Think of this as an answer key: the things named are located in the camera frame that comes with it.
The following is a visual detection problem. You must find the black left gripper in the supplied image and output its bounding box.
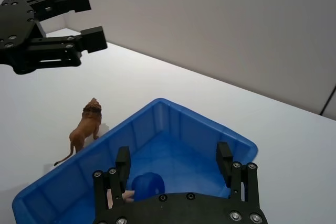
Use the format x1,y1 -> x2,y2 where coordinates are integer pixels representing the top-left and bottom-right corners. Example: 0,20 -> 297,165
0,0 -> 109,76

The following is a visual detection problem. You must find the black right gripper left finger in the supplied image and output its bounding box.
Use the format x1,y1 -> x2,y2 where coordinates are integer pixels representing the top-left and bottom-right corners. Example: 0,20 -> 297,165
91,146 -> 132,224

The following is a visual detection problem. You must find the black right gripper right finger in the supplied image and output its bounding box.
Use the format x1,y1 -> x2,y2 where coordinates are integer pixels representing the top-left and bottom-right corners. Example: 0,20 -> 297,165
216,142 -> 261,207

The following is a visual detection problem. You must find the blue and pink toy figure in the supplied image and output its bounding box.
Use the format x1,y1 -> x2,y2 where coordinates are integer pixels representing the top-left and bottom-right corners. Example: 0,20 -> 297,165
106,172 -> 166,209

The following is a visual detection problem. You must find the brown toy lion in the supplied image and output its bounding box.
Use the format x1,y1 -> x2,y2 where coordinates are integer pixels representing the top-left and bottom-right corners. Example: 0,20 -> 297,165
54,98 -> 103,167

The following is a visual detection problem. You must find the blue plastic bin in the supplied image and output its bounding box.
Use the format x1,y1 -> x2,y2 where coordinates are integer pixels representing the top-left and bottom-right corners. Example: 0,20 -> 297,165
12,98 -> 259,224

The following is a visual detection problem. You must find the thin dark rod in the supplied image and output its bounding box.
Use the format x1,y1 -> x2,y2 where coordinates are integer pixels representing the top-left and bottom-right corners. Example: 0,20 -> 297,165
319,84 -> 336,116

